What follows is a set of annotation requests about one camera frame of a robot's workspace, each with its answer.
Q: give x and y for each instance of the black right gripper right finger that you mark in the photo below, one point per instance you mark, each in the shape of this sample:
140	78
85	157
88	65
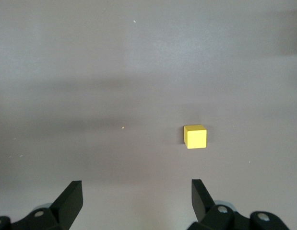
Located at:
203	206

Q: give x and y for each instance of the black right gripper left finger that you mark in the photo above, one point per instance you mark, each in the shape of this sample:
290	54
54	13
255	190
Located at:
64	210

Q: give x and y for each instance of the yellow cube block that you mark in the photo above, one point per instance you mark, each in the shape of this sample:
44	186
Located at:
196	139

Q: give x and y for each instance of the brown table mat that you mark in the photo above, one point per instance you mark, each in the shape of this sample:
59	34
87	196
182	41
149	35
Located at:
114	72

